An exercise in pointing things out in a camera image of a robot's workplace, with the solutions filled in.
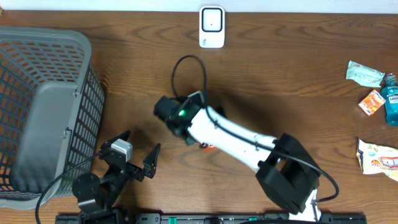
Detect blue liquid bottle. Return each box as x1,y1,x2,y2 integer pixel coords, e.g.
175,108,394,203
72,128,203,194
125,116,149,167
381,73,397,126

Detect orange tissue pack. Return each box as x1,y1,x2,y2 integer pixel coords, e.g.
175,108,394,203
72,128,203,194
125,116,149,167
358,90,386,116

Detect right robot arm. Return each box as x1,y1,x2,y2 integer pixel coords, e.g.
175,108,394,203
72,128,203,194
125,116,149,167
154,91,322,222

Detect yellow snack package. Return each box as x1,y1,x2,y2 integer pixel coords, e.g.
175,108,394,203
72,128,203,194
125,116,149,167
356,139,397,181

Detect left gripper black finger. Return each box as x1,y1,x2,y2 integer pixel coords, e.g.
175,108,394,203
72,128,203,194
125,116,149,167
102,130,131,149
142,143,161,173

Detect grey plastic shopping basket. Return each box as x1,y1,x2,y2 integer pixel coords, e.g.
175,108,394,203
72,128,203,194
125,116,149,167
1,27,104,210

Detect white barcode scanner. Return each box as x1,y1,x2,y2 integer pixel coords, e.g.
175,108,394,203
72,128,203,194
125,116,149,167
199,6,225,49

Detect teal wet wipes pack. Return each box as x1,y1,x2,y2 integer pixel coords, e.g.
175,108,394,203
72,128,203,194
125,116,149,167
346,60,385,88

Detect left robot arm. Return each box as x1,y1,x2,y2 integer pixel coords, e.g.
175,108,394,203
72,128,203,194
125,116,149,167
72,131,161,223

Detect red chocolate bar wrapper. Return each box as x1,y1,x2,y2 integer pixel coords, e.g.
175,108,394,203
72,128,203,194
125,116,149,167
200,143,215,151

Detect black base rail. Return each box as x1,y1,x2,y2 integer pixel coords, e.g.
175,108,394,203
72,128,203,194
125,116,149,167
55,213,367,224

